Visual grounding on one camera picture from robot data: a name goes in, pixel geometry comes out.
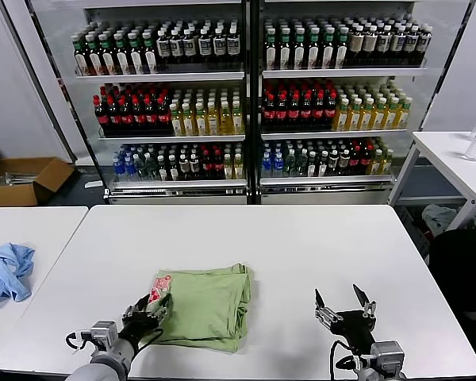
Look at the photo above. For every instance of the flat white floor object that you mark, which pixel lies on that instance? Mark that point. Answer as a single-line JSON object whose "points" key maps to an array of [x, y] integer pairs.
{"points": [[93, 184]]}

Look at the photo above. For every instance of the dark tea bottle green cap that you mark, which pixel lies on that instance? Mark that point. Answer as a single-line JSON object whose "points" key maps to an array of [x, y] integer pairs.
{"points": [[81, 55], [342, 49], [149, 53], [299, 49], [108, 55], [122, 54], [270, 49], [313, 49], [328, 49], [285, 49], [136, 53], [94, 55]]}

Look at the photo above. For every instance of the yellow drink bottle green label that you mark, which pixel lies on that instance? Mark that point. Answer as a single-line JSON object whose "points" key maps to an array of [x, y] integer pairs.
{"points": [[380, 115], [368, 115], [200, 121], [355, 116], [188, 121], [236, 119], [404, 113], [343, 116], [176, 121], [392, 114], [225, 120], [212, 120]]}

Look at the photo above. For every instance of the small yellow drink bottle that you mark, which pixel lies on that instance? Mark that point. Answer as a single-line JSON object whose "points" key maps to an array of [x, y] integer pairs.
{"points": [[386, 162], [238, 168], [376, 163], [228, 168]]}

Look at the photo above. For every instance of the small blue drink bottle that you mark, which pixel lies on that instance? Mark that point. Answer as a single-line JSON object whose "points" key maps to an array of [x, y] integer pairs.
{"points": [[129, 167], [266, 166], [117, 168], [278, 166]]}

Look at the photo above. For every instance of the grey white clothes pile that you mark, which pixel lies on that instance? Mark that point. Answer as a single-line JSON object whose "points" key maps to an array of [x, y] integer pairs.
{"points": [[438, 218]]}

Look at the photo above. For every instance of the white cooler shelf board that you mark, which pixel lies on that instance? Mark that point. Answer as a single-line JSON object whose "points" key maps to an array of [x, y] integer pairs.
{"points": [[170, 138], [178, 184], [162, 76], [333, 134], [325, 179], [341, 72]]}

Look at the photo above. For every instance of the crumpled light blue garment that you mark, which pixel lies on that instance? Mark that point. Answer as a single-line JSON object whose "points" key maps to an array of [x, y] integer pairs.
{"points": [[6, 274]]}

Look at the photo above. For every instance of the glass beverage cooler cabinet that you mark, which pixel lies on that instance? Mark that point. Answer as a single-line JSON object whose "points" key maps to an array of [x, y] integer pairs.
{"points": [[321, 196], [162, 196]]}

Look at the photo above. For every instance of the dark bottle tan label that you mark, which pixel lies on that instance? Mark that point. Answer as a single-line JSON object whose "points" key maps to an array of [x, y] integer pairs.
{"points": [[356, 43], [369, 43]]}

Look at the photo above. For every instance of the small dark tea bottle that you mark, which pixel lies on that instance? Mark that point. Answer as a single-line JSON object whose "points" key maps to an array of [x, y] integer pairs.
{"points": [[173, 168], [344, 162], [183, 167], [162, 168], [194, 167], [333, 162]]}

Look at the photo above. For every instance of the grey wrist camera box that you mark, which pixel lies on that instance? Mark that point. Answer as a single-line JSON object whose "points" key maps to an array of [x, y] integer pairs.
{"points": [[388, 355], [104, 335]]}

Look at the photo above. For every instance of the black chair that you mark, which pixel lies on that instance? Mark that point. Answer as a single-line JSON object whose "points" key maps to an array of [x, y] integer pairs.
{"points": [[456, 270]]}

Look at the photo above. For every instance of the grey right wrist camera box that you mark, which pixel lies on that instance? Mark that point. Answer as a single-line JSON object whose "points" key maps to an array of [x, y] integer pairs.
{"points": [[388, 355]]}

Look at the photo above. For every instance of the small pale green drink bottle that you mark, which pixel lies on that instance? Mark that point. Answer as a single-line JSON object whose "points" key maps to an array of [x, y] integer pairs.
{"points": [[311, 166], [322, 166]]}

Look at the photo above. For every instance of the open cardboard box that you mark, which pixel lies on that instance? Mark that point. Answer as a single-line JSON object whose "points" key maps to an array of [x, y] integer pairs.
{"points": [[16, 194]]}

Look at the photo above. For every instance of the green t-shirt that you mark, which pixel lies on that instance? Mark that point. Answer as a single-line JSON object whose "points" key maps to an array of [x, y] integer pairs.
{"points": [[206, 305]]}

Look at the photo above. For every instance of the small clear green water bottle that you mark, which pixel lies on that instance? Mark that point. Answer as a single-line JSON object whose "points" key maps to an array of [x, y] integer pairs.
{"points": [[141, 167], [289, 164], [300, 164], [151, 167]]}

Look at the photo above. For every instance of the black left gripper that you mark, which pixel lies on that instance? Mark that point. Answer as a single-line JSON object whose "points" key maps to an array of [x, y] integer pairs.
{"points": [[140, 327]]}

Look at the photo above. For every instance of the grey bars bundle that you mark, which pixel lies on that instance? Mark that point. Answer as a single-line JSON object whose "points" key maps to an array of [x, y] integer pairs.
{"points": [[12, 177]]}

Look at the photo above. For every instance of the dark bottle blue white label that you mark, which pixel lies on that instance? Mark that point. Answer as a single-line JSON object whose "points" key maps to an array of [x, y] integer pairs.
{"points": [[218, 43], [397, 43], [204, 43], [411, 42], [189, 44], [176, 45], [163, 45], [424, 41], [384, 43], [233, 43]]}

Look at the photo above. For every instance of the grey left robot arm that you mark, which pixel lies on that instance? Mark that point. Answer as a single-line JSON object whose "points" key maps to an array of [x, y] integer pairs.
{"points": [[103, 367]]}

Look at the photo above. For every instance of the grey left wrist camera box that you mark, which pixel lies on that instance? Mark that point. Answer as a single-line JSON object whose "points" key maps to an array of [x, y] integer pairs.
{"points": [[104, 335]]}

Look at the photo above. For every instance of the small cola bottle red cap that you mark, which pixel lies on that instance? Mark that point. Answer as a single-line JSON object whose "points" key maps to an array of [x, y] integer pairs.
{"points": [[218, 166], [365, 160], [355, 160], [207, 166]]}

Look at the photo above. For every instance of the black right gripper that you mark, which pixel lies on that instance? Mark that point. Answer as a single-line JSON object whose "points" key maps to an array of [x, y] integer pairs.
{"points": [[353, 327]]}

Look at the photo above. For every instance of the white side table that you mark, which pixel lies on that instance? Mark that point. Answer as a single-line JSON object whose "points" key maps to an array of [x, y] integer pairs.
{"points": [[440, 147]]}

